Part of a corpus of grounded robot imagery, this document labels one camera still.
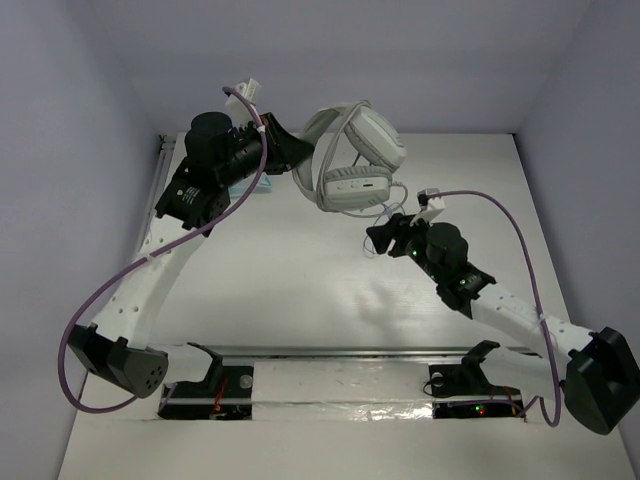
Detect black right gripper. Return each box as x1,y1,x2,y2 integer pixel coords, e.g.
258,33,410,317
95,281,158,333
368,211,445,285

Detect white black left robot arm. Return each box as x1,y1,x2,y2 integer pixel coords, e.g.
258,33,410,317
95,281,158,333
58,112,314,399

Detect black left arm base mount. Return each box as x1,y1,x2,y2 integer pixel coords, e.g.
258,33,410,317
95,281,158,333
157,342,254,421

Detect grey headphone cable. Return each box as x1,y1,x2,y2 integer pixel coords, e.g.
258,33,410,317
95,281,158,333
312,99,409,259

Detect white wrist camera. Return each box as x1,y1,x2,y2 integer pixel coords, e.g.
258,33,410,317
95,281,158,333
225,78,262,127
411,188,445,224

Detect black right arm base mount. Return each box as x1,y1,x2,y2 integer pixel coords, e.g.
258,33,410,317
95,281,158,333
423,340,524,420

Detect aluminium rail at table front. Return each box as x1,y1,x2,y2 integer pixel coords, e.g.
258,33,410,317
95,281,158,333
209,342,551,361

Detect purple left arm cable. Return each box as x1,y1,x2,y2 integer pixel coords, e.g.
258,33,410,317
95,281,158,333
57,85,269,415

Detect white over-ear headphones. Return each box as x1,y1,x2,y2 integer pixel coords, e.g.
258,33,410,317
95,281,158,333
293,100,407,216

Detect teal cat-ear headphones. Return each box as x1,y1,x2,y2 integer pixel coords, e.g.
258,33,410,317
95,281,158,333
229,173,273,199

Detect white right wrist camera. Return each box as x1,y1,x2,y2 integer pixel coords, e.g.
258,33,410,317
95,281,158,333
411,188,445,224

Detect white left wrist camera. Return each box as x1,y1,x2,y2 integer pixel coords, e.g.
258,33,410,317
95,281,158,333
225,78,262,127

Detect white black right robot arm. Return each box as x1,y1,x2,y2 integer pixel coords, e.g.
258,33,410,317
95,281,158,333
366,214,639,435

